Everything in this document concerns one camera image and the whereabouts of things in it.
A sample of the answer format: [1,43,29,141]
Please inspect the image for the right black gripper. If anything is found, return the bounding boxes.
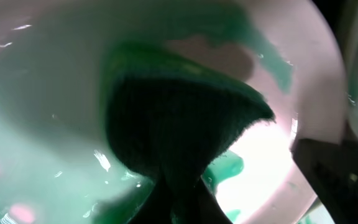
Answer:
[291,139,358,224]

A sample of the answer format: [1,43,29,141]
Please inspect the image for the green scouring sponge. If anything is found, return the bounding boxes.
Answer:
[100,42,275,223]

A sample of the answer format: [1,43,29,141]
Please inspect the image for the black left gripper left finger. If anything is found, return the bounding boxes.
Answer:
[129,177,173,224]

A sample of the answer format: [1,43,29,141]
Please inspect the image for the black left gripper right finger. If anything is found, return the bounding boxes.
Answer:
[192,179,232,224]

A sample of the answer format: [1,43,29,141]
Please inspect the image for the white plate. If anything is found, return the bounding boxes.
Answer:
[0,1,346,223]

